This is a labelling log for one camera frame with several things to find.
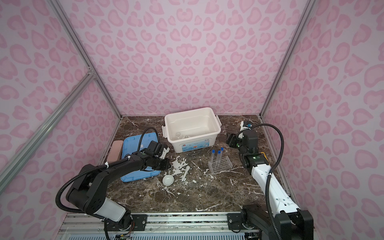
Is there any blue plastic bin lid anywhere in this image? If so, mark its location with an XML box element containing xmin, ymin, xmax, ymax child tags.
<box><xmin>121</xmin><ymin>133</ymin><xmax>161</xmax><ymax>183</ymax></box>

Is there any pink pencil case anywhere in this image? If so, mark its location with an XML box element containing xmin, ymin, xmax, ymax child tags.
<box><xmin>107</xmin><ymin>140</ymin><xmax>124</xmax><ymax>163</ymax></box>

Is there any clear test tube rack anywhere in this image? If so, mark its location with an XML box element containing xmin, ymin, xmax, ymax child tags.
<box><xmin>208</xmin><ymin>156</ymin><xmax>233</xmax><ymax>174</ymax></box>

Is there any white plastic storage bin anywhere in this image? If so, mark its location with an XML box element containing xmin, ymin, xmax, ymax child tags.
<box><xmin>162</xmin><ymin>107</ymin><xmax>222</xmax><ymax>153</ymax></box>

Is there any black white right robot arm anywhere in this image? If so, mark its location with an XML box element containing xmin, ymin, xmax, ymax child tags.
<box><xmin>226</xmin><ymin>122</ymin><xmax>314</xmax><ymax>240</ymax></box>

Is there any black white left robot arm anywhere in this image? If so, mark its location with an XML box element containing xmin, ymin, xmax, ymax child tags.
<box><xmin>55</xmin><ymin>128</ymin><xmax>171</xmax><ymax>231</ymax></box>

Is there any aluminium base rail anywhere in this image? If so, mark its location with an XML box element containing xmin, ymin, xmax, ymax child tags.
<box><xmin>55</xmin><ymin>211</ymin><xmax>319</xmax><ymax>240</ymax></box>

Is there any white ceramic mortar bowl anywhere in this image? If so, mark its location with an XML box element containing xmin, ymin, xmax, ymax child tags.
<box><xmin>162</xmin><ymin>175</ymin><xmax>175</xmax><ymax>186</ymax></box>

